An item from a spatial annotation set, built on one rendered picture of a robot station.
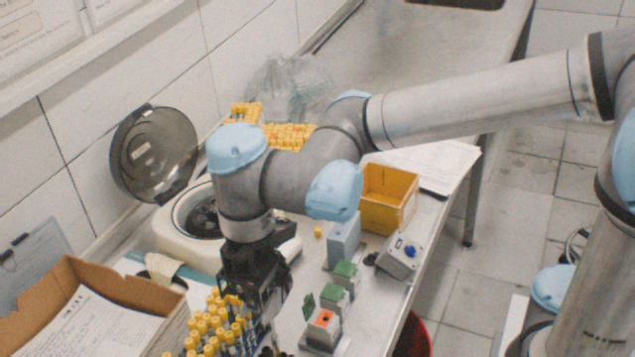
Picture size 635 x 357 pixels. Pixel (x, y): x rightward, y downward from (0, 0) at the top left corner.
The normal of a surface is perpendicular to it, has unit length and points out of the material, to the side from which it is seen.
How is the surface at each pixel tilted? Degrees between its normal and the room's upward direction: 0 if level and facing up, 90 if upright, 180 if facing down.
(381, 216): 90
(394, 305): 0
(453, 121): 87
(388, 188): 90
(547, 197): 0
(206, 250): 0
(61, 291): 88
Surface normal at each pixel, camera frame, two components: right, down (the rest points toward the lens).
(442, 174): -0.07, -0.78
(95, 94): 0.91, 0.21
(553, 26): -0.41, 0.58
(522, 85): -0.55, -0.03
